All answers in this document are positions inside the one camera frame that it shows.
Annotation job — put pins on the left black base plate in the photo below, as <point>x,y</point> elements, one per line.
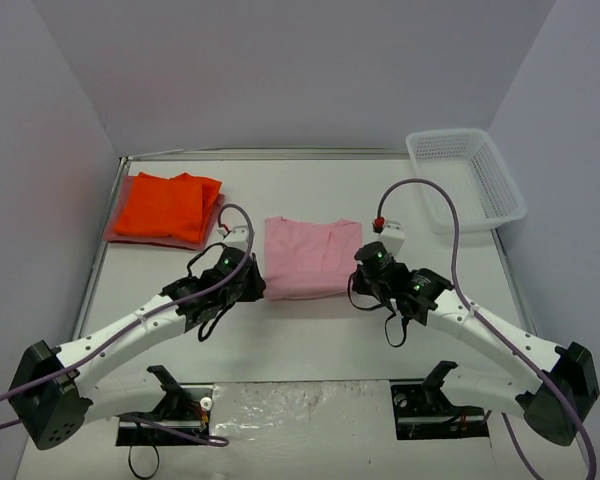
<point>185,417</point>

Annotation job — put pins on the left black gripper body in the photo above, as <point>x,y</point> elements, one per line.
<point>253,282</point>

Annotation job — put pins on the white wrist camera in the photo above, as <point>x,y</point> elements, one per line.
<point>392,237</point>
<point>238,237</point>

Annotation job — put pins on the folded orange t shirt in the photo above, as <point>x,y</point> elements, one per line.
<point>165,205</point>

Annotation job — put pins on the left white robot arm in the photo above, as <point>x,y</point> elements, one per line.
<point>57,390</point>

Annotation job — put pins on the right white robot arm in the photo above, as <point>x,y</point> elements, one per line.
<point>551,387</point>

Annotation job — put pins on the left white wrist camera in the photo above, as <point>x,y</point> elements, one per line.
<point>238,237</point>

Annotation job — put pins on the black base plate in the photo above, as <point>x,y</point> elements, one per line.
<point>185,417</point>
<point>415,419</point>

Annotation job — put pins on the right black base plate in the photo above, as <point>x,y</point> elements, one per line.
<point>415,419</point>

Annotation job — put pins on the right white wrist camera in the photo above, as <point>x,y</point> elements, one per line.
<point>392,237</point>

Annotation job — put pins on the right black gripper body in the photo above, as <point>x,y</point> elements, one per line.
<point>357,281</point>

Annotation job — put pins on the white plastic basket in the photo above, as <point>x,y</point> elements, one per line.
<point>467,165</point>

